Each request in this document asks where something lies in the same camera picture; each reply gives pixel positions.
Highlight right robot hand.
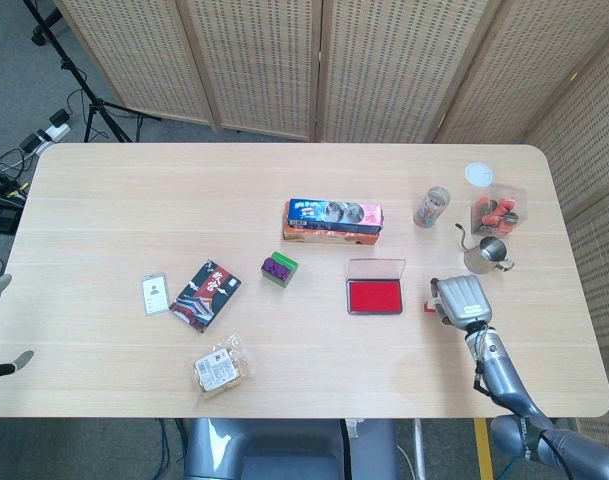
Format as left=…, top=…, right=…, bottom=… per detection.
left=430, top=273, right=494, bottom=331

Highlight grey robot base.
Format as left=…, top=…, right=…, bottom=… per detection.
left=183, top=418, right=400, bottom=480

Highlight red ink pad clear lid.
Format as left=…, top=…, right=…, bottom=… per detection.
left=344, top=257, right=407, bottom=316

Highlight stainless steel gooseneck kettle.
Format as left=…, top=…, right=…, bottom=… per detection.
left=453, top=222, right=515, bottom=276

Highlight clear box of orange items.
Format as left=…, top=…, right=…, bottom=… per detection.
left=469, top=183, right=529, bottom=237

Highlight clear cylinder snack jar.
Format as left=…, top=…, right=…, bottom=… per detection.
left=413, top=186, right=452, bottom=229

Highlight white round lid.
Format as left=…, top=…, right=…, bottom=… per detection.
left=464, top=161, right=496, bottom=188

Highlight orange cracker box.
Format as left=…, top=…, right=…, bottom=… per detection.
left=282, top=219, right=381, bottom=246

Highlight clear ID badge holder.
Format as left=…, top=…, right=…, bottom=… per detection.
left=141, top=272, right=171, bottom=317

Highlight metal table leg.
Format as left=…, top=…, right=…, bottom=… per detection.
left=411, top=418, right=428, bottom=480

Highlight blue cookie box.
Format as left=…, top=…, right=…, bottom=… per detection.
left=286, top=197, right=385, bottom=234

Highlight white power strip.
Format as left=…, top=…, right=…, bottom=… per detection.
left=32, top=123, right=71, bottom=144

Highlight green and purple toy block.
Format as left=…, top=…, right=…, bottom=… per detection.
left=257, top=251, right=300, bottom=290

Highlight black tripod stand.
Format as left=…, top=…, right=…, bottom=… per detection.
left=23, top=0, right=161, bottom=144

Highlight black red illustrated box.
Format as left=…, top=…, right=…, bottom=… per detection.
left=169, top=259, right=244, bottom=334

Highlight packaged bread slices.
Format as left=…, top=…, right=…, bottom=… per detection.
left=192, top=334, right=254, bottom=399

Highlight wooden folding screen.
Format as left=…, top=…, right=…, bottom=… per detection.
left=53, top=0, right=609, bottom=451

